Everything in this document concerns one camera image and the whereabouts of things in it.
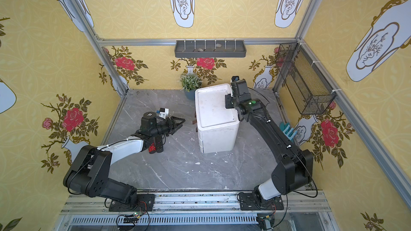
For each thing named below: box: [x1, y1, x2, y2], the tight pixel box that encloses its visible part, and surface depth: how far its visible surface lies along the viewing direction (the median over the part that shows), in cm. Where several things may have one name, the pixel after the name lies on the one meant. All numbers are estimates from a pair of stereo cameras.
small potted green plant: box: [180, 73, 203, 101], surface depth 105 cm
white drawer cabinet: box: [195, 83, 240, 154], surface depth 80 cm
